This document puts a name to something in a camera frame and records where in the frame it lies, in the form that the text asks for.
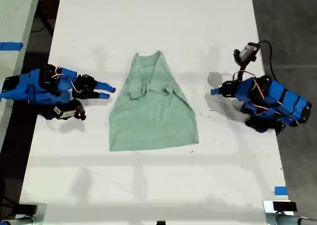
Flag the long blue tape strip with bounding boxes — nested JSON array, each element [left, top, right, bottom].
[[0, 42, 24, 52]]

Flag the black camera cable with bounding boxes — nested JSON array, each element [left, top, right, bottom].
[[257, 40, 279, 80]]

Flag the small black box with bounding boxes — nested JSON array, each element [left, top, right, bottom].
[[17, 204, 38, 215], [272, 201, 298, 212]]

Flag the black camera stalk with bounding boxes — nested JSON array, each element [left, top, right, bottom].
[[236, 61, 250, 82]]

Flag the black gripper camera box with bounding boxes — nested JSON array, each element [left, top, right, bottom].
[[51, 100, 87, 122], [233, 42, 261, 67]]

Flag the black floor cable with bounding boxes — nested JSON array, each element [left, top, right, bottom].
[[31, 10, 54, 36]]

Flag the metal table clamp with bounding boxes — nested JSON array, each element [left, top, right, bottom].
[[0, 203, 48, 225], [263, 200, 317, 225]]

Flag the pale green T-shirt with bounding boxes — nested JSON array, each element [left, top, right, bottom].
[[108, 50, 200, 153]]

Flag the white side table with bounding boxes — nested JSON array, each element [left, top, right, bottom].
[[0, 0, 42, 148]]

